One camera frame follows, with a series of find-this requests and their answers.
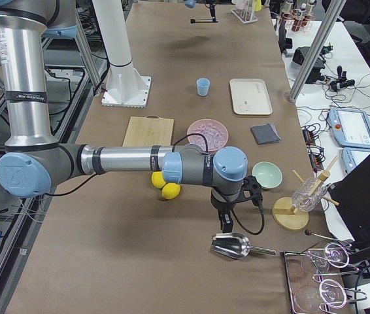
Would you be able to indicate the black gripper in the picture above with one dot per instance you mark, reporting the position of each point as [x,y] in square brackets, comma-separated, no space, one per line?
[212,11]
[220,206]

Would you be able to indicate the steel muddler black tip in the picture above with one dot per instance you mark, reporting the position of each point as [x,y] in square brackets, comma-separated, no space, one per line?
[200,21]

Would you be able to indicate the light blue plastic cup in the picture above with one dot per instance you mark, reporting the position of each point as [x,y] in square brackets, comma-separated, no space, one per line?
[203,85]

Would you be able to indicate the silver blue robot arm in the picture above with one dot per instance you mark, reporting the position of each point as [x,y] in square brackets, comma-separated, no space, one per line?
[35,161]
[191,4]

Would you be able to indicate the steel ice scoop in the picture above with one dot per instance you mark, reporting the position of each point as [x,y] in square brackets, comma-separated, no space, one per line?
[236,246]

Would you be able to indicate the pink plastic cup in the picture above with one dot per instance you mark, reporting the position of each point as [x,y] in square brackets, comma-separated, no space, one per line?
[241,4]

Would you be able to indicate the yellow plastic cup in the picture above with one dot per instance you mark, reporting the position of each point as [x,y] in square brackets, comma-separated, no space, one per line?
[257,5]

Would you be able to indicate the wooden cup tree stand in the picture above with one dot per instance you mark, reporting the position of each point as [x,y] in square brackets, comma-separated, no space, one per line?
[287,216]

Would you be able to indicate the clear ice cubes pile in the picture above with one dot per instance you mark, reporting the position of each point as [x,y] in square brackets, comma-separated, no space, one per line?
[211,132]

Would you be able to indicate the light green bowl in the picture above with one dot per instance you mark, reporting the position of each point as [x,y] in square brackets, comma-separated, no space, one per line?
[267,174]

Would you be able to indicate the yellow lemon farther out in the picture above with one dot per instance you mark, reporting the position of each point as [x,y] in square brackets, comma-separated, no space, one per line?
[170,191]

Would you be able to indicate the wooden ball stirrer stick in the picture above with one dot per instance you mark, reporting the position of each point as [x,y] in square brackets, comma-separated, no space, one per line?
[309,233]

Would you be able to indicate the yellow lemon nearer board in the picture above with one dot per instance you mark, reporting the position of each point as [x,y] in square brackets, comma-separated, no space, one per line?
[158,180]

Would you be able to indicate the clear glass mug on stand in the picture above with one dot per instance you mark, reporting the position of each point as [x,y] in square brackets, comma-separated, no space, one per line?
[309,194]

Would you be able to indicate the pink bowl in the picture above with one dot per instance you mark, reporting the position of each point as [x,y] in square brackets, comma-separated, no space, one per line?
[217,131]

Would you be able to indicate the cream rabbit tray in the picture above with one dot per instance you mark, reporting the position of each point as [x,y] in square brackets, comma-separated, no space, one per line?
[250,97]

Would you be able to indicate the grey folded cloth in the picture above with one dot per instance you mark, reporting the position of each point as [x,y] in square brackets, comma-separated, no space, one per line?
[265,134]

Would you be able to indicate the upper hanging wine glass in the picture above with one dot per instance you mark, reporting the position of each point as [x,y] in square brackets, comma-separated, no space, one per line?
[320,261]

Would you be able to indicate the hanging wine glass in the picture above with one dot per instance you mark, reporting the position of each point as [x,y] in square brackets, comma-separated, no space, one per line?
[321,298]
[320,261]

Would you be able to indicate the wooden cutting board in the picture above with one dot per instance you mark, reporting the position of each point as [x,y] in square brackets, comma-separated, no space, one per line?
[146,131]

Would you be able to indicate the lower hanging wine glass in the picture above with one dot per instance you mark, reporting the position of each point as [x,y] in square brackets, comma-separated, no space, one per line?
[321,298]

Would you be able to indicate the black monitor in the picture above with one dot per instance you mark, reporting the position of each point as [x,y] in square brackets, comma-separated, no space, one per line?
[353,195]

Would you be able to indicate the lower blue teach pendant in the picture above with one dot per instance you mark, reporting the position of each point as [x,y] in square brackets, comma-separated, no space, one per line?
[352,157]

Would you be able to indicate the blue teach pendant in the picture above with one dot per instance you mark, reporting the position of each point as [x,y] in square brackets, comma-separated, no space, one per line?
[352,157]
[350,127]

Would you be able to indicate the upper blue teach pendant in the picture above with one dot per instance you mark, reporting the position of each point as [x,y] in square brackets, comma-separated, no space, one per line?
[350,127]

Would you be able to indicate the white wire cup rack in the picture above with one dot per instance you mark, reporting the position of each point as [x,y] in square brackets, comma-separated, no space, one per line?
[247,15]

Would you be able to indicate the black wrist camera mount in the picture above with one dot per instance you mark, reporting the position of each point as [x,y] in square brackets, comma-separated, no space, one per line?
[250,190]

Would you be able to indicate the black wire glass rack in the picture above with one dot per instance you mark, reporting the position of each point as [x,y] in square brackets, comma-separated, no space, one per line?
[296,277]

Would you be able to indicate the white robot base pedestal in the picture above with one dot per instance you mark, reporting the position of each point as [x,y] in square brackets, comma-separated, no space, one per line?
[125,87]

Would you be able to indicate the aluminium frame post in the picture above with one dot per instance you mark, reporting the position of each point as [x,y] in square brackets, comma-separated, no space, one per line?
[330,17]

